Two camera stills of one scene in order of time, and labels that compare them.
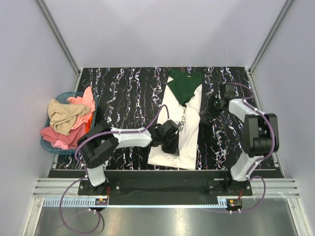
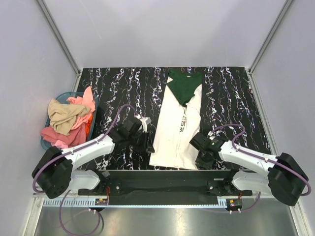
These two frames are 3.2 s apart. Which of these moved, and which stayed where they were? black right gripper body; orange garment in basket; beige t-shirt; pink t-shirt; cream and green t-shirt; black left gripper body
Moved: black right gripper body; black left gripper body
Stayed: pink t-shirt; orange garment in basket; beige t-shirt; cream and green t-shirt
